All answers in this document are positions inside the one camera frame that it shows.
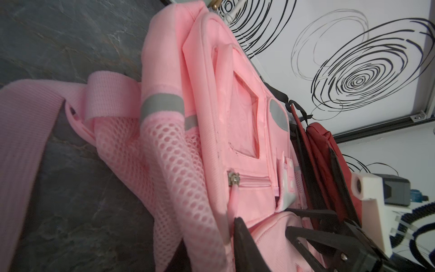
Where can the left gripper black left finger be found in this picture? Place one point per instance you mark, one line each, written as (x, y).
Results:
(247, 257)

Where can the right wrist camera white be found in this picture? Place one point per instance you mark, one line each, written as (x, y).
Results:
(378, 219)

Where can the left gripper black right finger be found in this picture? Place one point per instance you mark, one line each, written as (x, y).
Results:
(348, 251)

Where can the pink tape outline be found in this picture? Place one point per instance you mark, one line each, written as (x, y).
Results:
(200, 140)

